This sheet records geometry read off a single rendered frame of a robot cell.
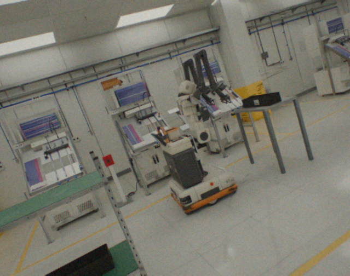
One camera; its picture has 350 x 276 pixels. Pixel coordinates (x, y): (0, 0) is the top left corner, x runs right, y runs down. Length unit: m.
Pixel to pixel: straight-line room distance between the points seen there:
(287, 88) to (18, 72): 6.65
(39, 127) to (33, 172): 0.67
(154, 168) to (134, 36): 3.16
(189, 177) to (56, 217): 2.21
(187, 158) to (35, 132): 2.37
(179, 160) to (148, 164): 1.54
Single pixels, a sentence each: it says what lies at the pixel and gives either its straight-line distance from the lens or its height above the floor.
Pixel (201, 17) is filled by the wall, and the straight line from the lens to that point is 6.92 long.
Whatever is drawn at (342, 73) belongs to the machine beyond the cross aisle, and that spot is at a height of 0.47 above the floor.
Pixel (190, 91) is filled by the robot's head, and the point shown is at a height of 1.26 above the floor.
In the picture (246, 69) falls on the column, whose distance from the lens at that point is 6.58.
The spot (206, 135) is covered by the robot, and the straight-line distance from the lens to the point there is 2.95.
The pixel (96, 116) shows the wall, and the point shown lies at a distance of 5.68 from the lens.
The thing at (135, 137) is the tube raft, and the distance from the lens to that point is 3.94.
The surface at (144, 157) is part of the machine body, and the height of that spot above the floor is 0.49.
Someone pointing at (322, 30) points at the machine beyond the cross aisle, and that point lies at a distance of 7.13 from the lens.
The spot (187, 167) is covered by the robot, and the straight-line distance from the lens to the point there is 2.75.
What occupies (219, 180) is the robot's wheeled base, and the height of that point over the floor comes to 0.23.
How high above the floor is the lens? 1.28
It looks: 10 degrees down
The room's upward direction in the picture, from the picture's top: 20 degrees counter-clockwise
